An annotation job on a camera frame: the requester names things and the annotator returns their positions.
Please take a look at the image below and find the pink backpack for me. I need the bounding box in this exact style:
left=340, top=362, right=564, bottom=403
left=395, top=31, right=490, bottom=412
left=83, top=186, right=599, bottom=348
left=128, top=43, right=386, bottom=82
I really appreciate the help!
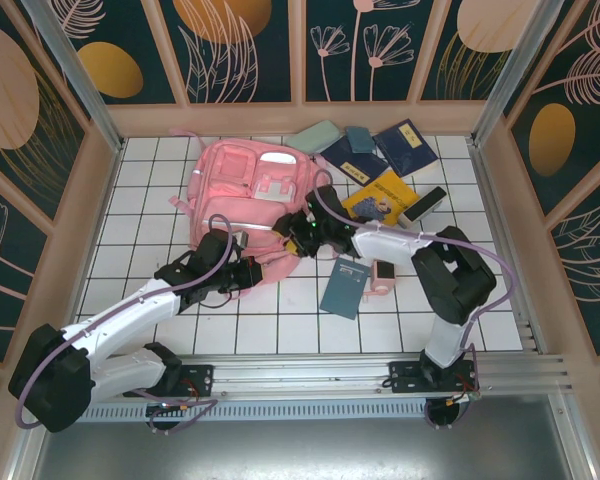
left=168, top=127, right=326, bottom=301

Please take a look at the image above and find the thin navy book yellow label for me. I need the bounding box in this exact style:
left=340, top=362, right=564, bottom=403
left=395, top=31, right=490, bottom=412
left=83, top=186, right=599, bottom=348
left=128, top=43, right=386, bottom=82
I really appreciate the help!
left=321, top=137, right=389, bottom=189

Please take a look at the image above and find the mint green pencil case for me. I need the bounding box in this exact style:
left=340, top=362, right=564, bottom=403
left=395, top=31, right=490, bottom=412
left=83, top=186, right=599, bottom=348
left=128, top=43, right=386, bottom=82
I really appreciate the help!
left=285, top=119, right=340, bottom=154

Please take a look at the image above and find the small teal notebook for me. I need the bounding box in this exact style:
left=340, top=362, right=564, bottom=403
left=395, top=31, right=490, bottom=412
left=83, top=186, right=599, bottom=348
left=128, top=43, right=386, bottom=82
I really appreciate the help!
left=344, top=125, right=376, bottom=154

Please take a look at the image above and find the thick navy book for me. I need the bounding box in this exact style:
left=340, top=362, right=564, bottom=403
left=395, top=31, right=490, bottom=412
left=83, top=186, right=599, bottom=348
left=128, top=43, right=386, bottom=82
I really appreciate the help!
left=374, top=118, right=441, bottom=179

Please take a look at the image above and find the large teal notebook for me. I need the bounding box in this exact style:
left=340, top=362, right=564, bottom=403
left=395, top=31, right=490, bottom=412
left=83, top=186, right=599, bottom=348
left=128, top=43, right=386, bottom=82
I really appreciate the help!
left=319, top=258, right=372, bottom=321

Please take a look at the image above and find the small pink cube toy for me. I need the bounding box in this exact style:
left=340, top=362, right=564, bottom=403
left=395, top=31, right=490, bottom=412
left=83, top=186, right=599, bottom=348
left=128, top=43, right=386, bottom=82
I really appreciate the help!
left=363, top=259, right=396, bottom=304

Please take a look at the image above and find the black board eraser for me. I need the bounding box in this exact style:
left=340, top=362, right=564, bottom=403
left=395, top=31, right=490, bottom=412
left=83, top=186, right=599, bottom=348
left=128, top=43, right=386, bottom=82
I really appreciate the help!
left=398, top=186, right=447, bottom=224

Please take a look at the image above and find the black electronics module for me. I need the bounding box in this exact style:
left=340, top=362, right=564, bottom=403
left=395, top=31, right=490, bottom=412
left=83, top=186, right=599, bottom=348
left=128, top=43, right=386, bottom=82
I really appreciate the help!
left=146, top=399, right=201, bottom=434
left=423, top=394, right=481, bottom=431

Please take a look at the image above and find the grey metal panel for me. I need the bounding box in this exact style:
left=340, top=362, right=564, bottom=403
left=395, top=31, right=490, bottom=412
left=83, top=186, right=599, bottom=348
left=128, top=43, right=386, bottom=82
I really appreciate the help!
left=4, top=392, right=600, bottom=480

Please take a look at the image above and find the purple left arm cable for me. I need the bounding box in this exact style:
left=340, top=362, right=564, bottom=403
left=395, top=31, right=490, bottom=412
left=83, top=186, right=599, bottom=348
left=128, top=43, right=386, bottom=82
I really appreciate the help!
left=17, top=214, right=241, bottom=434

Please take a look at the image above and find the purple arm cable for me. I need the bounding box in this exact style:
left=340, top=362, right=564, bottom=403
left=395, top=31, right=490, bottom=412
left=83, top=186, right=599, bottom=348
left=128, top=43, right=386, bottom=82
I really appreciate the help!
left=307, top=169, right=519, bottom=431
left=17, top=214, right=241, bottom=434

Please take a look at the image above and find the aluminium mounting rail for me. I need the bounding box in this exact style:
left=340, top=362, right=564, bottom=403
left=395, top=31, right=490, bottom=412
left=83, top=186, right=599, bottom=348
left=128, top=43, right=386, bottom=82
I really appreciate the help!
left=27, top=352, right=576, bottom=401

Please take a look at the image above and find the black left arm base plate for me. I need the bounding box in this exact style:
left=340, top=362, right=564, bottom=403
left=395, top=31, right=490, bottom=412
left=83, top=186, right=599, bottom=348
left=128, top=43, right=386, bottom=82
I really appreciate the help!
left=123, top=364, right=215, bottom=399

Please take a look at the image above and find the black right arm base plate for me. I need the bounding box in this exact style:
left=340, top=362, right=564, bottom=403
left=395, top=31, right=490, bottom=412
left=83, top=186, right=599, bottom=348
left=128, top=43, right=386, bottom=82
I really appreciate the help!
left=388, top=359, right=481, bottom=396

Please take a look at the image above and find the slotted grey cable duct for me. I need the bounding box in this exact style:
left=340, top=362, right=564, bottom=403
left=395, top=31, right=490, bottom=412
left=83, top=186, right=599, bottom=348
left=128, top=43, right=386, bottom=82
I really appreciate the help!
left=47, top=402, right=429, bottom=424

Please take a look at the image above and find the aluminium side rail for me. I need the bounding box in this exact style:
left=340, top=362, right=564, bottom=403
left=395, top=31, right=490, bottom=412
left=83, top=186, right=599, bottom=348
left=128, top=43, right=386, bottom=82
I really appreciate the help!
left=467, top=137, right=549, bottom=355

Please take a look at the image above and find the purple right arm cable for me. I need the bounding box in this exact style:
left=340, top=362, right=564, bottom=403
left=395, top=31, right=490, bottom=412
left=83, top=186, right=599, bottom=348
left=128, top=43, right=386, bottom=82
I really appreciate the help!
left=307, top=169, right=519, bottom=431

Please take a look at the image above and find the aluminium frame post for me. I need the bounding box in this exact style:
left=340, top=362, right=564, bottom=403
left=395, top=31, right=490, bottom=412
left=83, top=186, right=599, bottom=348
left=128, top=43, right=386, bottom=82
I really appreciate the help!
left=469, top=0, right=566, bottom=146
left=19, top=0, right=127, bottom=154

